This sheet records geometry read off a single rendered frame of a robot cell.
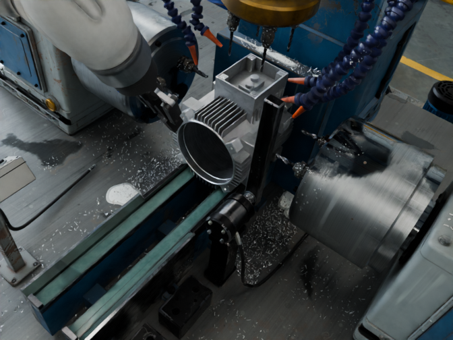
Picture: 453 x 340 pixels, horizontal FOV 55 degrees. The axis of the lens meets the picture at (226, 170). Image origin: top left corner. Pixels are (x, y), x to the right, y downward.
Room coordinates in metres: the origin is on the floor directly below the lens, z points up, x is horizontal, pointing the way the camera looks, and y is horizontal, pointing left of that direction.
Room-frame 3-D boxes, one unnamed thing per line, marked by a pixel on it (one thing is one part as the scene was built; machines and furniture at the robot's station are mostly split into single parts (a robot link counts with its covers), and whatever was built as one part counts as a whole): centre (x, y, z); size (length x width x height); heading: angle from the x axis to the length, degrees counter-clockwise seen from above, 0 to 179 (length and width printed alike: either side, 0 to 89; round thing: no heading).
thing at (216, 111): (0.71, 0.00, 1.02); 0.20 x 0.19 x 0.19; 148
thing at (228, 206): (0.61, -0.14, 0.92); 0.45 x 0.13 x 0.24; 149
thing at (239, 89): (0.75, -0.02, 1.11); 0.12 x 0.11 x 0.07; 148
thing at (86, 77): (0.91, 0.30, 1.04); 0.37 x 0.25 x 0.25; 59
